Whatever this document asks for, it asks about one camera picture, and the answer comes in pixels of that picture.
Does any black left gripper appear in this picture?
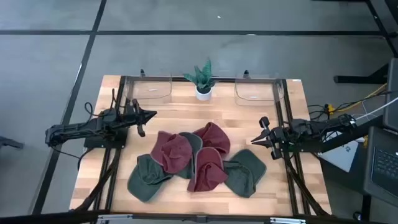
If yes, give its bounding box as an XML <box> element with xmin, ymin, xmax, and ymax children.
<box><xmin>123</xmin><ymin>98</ymin><xmax>158</xmax><ymax>138</ymax></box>

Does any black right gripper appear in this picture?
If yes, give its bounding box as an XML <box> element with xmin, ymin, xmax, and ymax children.
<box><xmin>251</xmin><ymin>116</ymin><xmax>289</xmax><ymax>161</ymax></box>

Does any clear plastic bin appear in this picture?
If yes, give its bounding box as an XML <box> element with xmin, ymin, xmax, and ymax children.
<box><xmin>234</xmin><ymin>73</ymin><xmax>284</xmax><ymax>106</ymax></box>
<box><xmin>123</xmin><ymin>73</ymin><xmax>173</xmax><ymax>105</ymax></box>

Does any dark green baseball cap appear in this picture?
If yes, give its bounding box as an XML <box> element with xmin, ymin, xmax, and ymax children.
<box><xmin>126</xmin><ymin>154</ymin><xmax>174</xmax><ymax>203</ymax></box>
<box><xmin>222</xmin><ymin>149</ymin><xmax>267</xmax><ymax>198</ymax></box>
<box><xmin>175</xmin><ymin>131</ymin><xmax>203</xmax><ymax>180</ymax></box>

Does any dark red baseball cap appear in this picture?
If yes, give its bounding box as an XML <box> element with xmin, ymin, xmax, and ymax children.
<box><xmin>192</xmin><ymin>121</ymin><xmax>231</xmax><ymax>156</ymax></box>
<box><xmin>186</xmin><ymin>146</ymin><xmax>229</xmax><ymax>193</ymax></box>
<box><xmin>150</xmin><ymin>130</ymin><xmax>193</xmax><ymax>174</ymax></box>

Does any snake plant in white pot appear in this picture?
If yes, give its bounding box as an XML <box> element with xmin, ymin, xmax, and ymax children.
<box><xmin>182</xmin><ymin>58</ymin><xmax>218</xmax><ymax>101</ymax></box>

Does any white box with sticker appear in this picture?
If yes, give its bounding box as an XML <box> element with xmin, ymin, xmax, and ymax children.
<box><xmin>319</xmin><ymin>132</ymin><xmax>368</xmax><ymax>174</ymax></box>

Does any black desk beam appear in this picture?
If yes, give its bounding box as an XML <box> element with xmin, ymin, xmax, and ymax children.
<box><xmin>320</xmin><ymin>115</ymin><xmax>385</xmax><ymax>154</ymax></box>

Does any black desk foot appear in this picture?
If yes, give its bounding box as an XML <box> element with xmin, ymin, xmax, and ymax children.
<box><xmin>333</xmin><ymin>63</ymin><xmax>390</xmax><ymax>85</ymax></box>

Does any black laptop keyboard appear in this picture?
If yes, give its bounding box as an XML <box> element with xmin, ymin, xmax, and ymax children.
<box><xmin>363</xmin><ymin>126</ymin><xmax>398</xmax><ymax>206</ymax></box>

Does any black monitor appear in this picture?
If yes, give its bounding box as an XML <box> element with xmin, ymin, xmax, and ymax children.
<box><xmin>382</xmin><ymin>57</ymin><xmax>398</xmax><ymax>133</ymax></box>

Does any dark chair foot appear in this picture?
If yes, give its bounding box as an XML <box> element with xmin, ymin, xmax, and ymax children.
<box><xmin>0</xmin><ymin>136</ymin><xmax>25</xmax><ymax>150</ymax></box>

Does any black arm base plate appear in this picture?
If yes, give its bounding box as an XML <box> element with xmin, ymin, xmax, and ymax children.
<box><xmin>278</xmin><ymin>141</ymin><xmax>323</xmax><ymax>154</ymax></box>
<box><xmin>83</xmin><ymin>126</ymin><xmax>129</xmax><ymax>149</ymax></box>

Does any black frame rail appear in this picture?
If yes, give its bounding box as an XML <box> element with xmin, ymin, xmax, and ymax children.
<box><xmin>273</xmin><ymin>79</ymin><xmax>330</xmax><ymax>216</ymax></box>
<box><xmin>124</xmin><ymin>75</ymin><xmax>285</xmax><ymax>84</ymax></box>
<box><xmin>0</xmin><ymin>210</ymin><xmax>398</xmax><ymax>224</ymax></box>
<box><xmin>73</xmin><ymin>76</ymin><xmax>129</xmax><ymax>215</ymax></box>

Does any black cable bundle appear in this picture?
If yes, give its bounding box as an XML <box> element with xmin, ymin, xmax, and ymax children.
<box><xmin>307</xmin><ymin>103</ymin><xmax>331</xmax><ymax>121</ymax></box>

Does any yellow cable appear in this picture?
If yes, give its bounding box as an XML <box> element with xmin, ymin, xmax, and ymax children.
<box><xmin>328</xmin><ymin>83</ymin><xmax>388</xmax><ymax>114</ymax></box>

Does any silver metal bracket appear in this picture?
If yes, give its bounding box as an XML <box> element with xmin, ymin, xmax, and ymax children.
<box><xmin>269</xmin><ymin>217</ymin><xmax>307</xmax><ymax>224</ymax></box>
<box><xmin>97</xmin><ymin>213</ymin><xmax>134</xmax><ymax>224</ymax></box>

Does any black floor cable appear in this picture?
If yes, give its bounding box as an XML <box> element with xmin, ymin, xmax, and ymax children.
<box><xmin>49</xmin><ymin>145</ymin><xmax>94</xmax><ymax>171</ymax></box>

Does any thin black cable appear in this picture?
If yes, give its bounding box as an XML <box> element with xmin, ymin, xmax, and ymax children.
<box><xmin>335</xmin><ymin>90</ymin><xmax>393</xmax><ymax>113</ymax></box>

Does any white cable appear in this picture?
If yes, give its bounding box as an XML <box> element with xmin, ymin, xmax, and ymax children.
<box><xmin>354</xmin><ymin>96</ymin><xmax>398</xmax><ymax>121</ymax></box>

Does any black desk post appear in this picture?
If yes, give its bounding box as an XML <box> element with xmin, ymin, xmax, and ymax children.
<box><xmin>353</xmin><ymin>193</ymin><xmax>373</xmax><ymax>222</ymax></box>

